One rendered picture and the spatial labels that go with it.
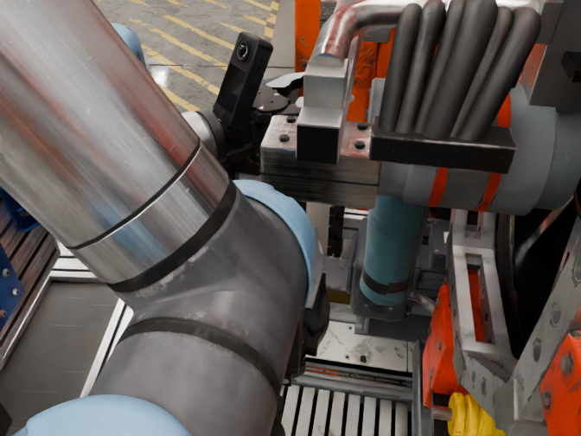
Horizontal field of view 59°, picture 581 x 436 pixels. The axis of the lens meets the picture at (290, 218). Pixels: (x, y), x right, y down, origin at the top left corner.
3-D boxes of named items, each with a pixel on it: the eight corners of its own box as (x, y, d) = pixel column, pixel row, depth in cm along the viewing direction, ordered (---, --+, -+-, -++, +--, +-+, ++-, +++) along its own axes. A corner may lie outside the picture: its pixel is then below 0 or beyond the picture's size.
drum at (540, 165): (556, 246, 54) (609, 129, 45) (353, 223, 57) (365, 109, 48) (532, 171, 65) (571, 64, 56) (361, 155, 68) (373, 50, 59)
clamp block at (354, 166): (375, 212, 40) (383, 153, 36) (260, 199, 41) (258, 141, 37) (378, 174, 43) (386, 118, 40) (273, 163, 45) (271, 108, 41)
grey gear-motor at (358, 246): (518, 386, 120) (571, 283, 97) (338, 359, 126) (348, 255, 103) (507, 324, 134) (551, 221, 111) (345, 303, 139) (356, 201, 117)
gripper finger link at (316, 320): (342, 277, 42) (311, 363, 36) (341, 289, 43) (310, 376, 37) (288, 264, 44) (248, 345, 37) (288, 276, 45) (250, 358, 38)
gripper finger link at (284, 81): (301, 99, 81) (264, 123, 75) (302, 63, 77) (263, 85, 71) (318, 105, 79) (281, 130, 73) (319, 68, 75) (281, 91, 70)
